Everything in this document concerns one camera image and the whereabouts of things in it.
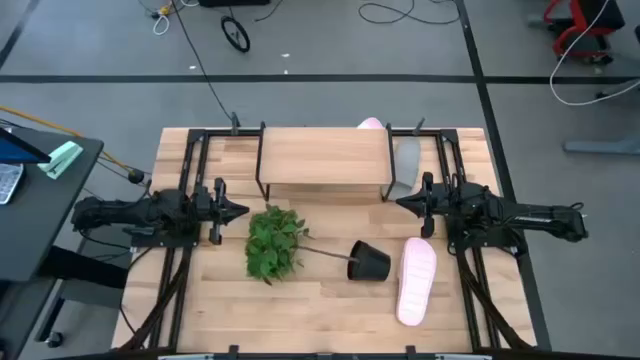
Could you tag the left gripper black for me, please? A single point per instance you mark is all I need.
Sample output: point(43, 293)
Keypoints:
point(219, 210)

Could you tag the monitor with blue screen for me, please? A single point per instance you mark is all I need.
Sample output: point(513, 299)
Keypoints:
point(17, 150)

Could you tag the grey desk foot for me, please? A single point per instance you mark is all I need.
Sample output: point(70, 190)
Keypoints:
point(600, 146)

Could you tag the black desk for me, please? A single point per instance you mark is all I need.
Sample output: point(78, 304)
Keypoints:
point(40, 215)

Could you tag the artificial plant in black pot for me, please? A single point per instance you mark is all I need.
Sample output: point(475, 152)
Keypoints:
point(272, 245)

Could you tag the grey slide sandal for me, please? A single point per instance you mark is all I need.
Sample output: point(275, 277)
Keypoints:
point(407, 165)

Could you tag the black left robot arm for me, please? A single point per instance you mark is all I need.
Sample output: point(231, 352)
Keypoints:
point(125, 212)

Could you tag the mint green stapler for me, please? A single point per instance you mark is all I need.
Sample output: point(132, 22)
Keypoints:
point(61, 159)

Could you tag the white keyboard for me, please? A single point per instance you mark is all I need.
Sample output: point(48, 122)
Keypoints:
point(9, 182)

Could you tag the black floor box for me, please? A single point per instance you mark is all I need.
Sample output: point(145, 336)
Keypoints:
point(232, 2)

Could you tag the wooden shelf with black frame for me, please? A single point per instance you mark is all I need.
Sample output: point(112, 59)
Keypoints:
point(325, 155)

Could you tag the red and black chair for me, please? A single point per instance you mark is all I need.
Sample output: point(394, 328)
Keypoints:
point(575, 30)

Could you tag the pink slide sandal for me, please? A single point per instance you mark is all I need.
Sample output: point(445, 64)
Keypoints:
point(370, 123)
point(415, 280)

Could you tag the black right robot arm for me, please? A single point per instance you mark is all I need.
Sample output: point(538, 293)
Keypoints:
point(540, 217)

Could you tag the black table clamp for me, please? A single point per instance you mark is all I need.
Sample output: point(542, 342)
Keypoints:
point(410, 349)
point(232, 349)
point(419, 125)
point(235, 122)

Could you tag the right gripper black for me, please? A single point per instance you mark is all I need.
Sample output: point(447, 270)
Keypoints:
point(429, 205)

